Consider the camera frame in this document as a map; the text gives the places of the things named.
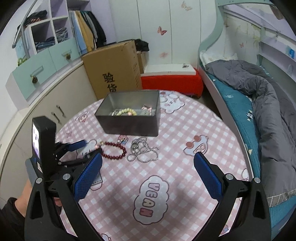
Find teal bunk bed frame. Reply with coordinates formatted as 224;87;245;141
198;0;296;176

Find purple cube shelf cabinet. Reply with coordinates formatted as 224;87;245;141
22;0;77;55

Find person's left hand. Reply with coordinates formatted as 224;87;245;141
15;178;35;217

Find teal bed sheet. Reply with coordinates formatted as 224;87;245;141
208;74;296;241

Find pile of dark clothes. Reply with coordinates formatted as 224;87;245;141
15;10;48;37

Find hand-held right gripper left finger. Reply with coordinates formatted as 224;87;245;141
24;153;103;241

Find pink checked tablecloth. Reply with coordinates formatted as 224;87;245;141
53;89;252;241

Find white wardrobe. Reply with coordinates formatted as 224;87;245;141
109;0;223;66

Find narrow teal drawer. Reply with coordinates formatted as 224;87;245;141
47;38;80;72

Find grey metal tin box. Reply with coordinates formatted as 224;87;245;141
95;90;160;137

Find wide teal drawer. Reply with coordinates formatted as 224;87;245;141
13;50;56;99

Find grey metal handrail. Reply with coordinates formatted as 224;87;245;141
11;0;39;61

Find folded light blue jeans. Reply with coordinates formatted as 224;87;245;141
55;28;69;43

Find large cardboard box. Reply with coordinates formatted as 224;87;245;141
82;40;143;100

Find yellow hanging jacket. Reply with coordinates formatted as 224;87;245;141
77;11;95;53

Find grey duvet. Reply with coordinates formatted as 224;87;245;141
205;60;296;207

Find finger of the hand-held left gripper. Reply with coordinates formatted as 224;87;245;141
54;140;88;160
58;148;103;167

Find dark red bead bracelet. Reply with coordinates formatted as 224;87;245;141
100;141;127;161

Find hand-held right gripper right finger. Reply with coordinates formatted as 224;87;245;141
194;152;271;241

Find red low bench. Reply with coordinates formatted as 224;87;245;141
140;64;204;98

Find beige low cabinet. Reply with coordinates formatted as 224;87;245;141
0;60;100;209

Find folded dark blue jeans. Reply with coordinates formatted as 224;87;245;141
35;38;56;53

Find white pillow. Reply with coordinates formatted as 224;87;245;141
200;52;238;68

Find cream bead bracelet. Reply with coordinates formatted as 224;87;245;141
113;107;137;116

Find light blue hanging jacket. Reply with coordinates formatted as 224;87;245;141
69;11;86;55

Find silver chain necklace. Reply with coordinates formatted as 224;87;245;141
126;136;160;163

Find black hanging jacket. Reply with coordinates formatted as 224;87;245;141
87;11;107;48

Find white wall shelf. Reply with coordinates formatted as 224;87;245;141
258;23;296;82

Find black garment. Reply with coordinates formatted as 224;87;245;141
135;39;150;53

